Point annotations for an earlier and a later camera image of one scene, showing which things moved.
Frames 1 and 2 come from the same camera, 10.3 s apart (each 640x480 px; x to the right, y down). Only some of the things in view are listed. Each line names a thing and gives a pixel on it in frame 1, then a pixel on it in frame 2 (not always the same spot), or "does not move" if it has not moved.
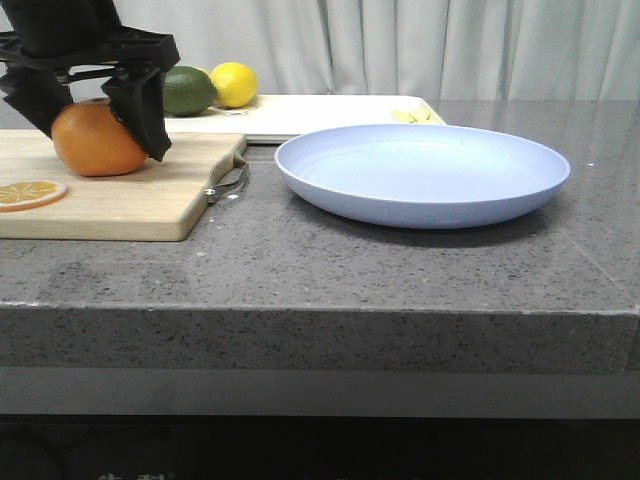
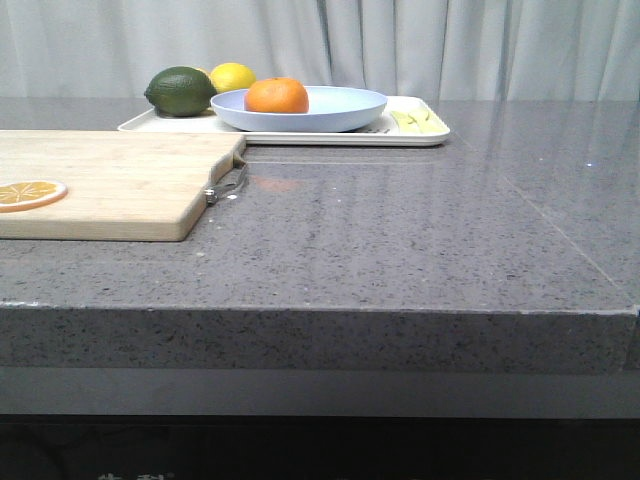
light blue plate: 418,176 to 332,109
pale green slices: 415,116 does not move
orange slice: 30,195 does not move
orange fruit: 90,139 to 276,95
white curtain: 460,50 does not move
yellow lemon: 236,84 does not move
